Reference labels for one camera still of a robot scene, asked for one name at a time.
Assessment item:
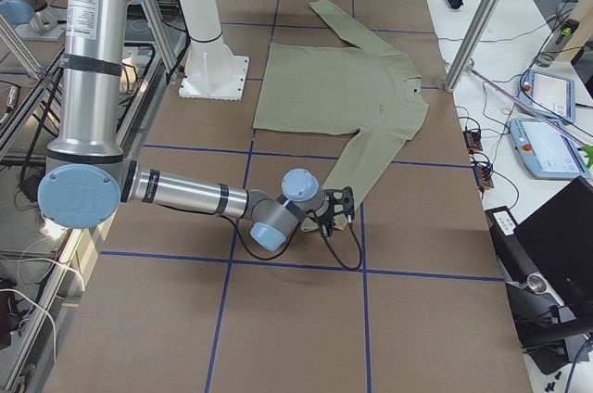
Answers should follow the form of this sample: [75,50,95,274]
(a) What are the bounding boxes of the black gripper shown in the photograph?
[317,186,355,232]

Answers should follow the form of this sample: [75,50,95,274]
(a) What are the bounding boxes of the olive green long-sleeve shirt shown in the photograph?
[253,0,429,205]

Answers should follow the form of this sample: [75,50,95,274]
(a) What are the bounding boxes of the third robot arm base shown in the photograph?
[1,0,67,42]

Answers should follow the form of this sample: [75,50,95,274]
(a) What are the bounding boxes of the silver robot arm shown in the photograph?
[38,0,355,251]

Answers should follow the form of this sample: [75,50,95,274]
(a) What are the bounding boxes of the near blue teach pendant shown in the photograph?
[510,118,591,180]

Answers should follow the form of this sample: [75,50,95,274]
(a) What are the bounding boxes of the blue teach pendant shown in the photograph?
[510,118,591,180]
[519,70,575,123]

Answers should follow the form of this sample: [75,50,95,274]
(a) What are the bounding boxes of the black computer case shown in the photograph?
[486,177,592,314]

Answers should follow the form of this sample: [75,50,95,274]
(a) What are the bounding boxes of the far blue teach pendant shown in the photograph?
[519,70,575,123]

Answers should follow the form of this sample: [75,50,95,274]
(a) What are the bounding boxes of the black monitor stand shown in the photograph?
[506,282,592,374]

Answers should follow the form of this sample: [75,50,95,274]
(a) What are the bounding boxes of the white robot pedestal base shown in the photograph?
[179,0,249,101]

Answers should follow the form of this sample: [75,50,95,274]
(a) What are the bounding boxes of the grabber stick with green handle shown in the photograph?
[466,62,593,167]

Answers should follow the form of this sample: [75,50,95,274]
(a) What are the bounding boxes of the aluminium frame post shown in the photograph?
[444,0,499,93]

